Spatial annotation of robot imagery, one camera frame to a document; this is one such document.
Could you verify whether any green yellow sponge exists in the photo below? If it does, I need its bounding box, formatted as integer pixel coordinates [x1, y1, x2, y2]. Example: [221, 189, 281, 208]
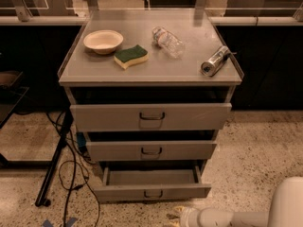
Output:
[114, 45, 149, 69]

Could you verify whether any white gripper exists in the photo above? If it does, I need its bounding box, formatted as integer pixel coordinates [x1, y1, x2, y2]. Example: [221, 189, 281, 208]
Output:
[169, 206, 202, 227]

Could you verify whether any grey middle drawer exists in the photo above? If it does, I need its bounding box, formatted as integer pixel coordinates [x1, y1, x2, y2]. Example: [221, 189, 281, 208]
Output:
[86, 131, 216, 161]

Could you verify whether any grey drawer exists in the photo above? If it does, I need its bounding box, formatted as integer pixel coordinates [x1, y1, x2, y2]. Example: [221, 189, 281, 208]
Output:
[86, 131, 216, 161]
[95, 166, 211, 202]
[69, 93, 233, 132]

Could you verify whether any grey top drawer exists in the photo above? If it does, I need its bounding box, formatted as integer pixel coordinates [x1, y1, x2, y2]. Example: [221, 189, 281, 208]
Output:
[69, 93, 233, 132]

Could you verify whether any grey drawer cabinet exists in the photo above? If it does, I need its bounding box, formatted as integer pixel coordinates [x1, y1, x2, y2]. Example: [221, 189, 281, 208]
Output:
[60, 9, 242, 174]

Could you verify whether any black floor cable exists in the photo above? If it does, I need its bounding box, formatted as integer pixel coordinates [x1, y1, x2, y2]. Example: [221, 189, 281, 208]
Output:
[45, 111, 101, 227]

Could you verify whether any grey bottom drawer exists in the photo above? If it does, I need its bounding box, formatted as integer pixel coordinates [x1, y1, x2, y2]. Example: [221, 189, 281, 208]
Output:
[95, 166, 211, 202]

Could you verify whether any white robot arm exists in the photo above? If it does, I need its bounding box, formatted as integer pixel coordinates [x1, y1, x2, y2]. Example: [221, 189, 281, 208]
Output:
[169, 177, 303, 227]

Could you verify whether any silver metal can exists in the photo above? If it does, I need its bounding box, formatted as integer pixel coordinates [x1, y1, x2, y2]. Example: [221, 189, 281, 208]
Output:
[201, 45, 231, 77]

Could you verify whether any clear plastic water bottle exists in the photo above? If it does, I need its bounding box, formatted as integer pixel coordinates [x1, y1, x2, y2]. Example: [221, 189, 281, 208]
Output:
[151, 26, 186, 59]

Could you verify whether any white paper bowl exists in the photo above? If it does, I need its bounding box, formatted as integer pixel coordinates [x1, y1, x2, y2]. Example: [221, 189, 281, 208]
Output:
[83, 30, 124, 55]

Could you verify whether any black tripod leg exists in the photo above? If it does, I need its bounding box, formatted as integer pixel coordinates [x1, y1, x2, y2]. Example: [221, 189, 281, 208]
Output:
[35, 112, 73, 207]

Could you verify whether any dark side table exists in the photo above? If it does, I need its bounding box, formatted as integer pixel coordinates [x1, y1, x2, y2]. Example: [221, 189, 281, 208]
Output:
[0, 70, 29, 168]

